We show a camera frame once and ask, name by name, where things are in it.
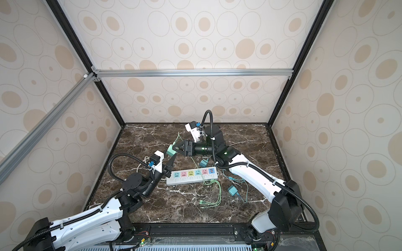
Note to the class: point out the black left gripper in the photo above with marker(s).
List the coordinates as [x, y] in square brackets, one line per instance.
[169, 166]

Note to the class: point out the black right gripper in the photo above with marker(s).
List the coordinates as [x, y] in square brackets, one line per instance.
[188, 148]

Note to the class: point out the light green plug adapter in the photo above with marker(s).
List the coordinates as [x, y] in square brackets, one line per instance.
[170, 151]

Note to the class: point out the white power strip coloured sockets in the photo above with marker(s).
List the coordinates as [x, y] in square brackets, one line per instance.
[189, 176]

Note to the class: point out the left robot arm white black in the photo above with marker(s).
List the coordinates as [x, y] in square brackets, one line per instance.
[107, 222]

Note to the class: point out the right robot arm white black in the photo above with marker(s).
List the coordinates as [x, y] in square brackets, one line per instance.
[288, 209]

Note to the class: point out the teal plug adapter far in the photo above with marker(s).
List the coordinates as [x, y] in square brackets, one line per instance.
[204, 163]

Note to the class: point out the teal plug adapter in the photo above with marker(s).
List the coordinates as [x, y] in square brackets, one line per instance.
[204, 163]
[232, 190]

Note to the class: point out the teal plug adapter near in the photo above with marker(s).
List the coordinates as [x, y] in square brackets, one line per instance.
[232, 190]

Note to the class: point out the aluminium crossbar back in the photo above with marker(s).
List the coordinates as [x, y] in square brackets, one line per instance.
[194, 73]

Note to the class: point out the aluminium crossbar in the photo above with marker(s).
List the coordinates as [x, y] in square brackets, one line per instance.
[194, 73]
[20, 151]

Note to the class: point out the aluminium crossbar left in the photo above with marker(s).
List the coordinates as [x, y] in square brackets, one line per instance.
[20, 151]

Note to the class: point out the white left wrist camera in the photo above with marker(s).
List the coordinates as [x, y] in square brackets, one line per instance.
[155, 161]

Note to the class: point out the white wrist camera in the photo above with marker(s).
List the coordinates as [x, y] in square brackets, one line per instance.
[155, 161]
[195, 129]

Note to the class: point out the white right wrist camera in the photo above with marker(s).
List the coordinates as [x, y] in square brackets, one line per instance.
[195, 129]

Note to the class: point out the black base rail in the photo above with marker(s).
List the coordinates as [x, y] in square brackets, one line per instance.
[196, 237]

